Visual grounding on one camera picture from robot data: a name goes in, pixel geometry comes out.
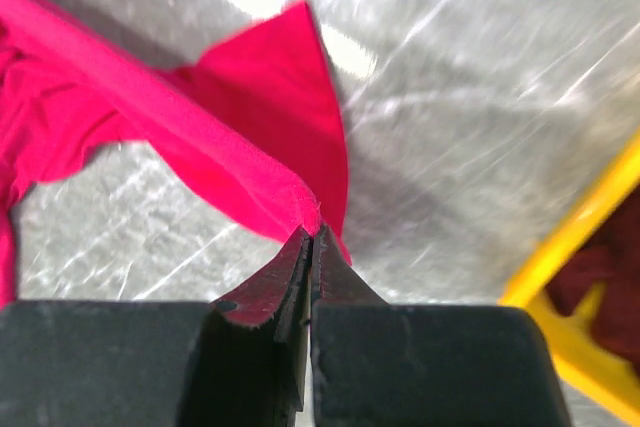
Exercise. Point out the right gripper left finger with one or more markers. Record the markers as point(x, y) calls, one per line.
point(237, 361)

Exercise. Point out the yellow plastic bin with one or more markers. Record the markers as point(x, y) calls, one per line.
point(598, 374)

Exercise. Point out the dark maroon t-shirt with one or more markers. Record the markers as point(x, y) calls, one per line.
point(609, 258)

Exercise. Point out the bright red t-shirt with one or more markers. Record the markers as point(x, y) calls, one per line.
point(254, 127)

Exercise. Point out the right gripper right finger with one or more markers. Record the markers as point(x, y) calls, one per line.
point(381, 364)

